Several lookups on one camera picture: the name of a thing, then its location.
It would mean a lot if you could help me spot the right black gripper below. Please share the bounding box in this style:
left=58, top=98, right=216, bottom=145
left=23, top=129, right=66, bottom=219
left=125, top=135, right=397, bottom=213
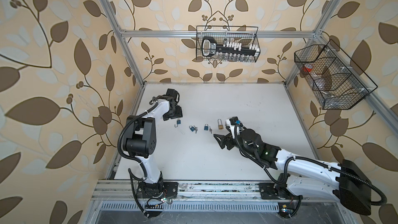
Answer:
left=214, top=125, right=256, bottom=159

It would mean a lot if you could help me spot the large brass padlock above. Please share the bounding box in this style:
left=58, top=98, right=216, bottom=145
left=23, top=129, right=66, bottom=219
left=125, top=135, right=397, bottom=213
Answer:
left=217, top=119, right=224, bottom=130

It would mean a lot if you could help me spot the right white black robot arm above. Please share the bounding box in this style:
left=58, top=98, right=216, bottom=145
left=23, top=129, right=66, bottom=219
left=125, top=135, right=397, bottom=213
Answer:
left=213, top=122, right=387, bottom=216

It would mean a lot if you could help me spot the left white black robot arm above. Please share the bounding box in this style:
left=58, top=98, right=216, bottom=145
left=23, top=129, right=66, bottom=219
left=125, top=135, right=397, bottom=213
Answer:
left=117, top=89, right=182, bottom=218

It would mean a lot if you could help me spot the black socket tool set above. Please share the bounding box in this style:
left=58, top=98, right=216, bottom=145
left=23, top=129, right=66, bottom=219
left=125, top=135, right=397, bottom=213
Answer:
left=199, top=36, right=261, bottom=58

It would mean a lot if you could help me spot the red item in basket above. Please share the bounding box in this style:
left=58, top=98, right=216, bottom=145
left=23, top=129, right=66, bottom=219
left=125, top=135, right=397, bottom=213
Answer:
left=302, top=63, right=313, bottom=74

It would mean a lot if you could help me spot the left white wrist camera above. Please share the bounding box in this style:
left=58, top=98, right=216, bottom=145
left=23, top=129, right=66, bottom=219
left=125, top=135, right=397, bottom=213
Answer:
left=166, top=89, right=180, bottom=104

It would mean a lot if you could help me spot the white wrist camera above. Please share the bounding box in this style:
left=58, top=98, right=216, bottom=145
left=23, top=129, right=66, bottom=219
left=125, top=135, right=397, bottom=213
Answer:
left=166, top=89, right=180, bottom=104
left=226, top=117, right=243, bottom=139

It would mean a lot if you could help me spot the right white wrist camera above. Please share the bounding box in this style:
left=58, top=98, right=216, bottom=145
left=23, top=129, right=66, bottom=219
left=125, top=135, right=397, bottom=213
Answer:
left=226, top=117, right=243, bottom=139

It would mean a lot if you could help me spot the back black wire basket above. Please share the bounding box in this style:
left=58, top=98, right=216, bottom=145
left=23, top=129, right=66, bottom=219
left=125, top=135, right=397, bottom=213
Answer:
left=196, top=25, right=261, bottom=63

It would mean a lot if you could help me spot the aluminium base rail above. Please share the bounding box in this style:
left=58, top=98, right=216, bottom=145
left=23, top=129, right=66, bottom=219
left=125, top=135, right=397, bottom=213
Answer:
left=90, top=179, right=349, bottom=214

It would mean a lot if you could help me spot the side black wire basket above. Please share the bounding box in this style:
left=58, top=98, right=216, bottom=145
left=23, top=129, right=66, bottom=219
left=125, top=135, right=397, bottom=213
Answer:
left=294, top=39, right=378, bottom=110

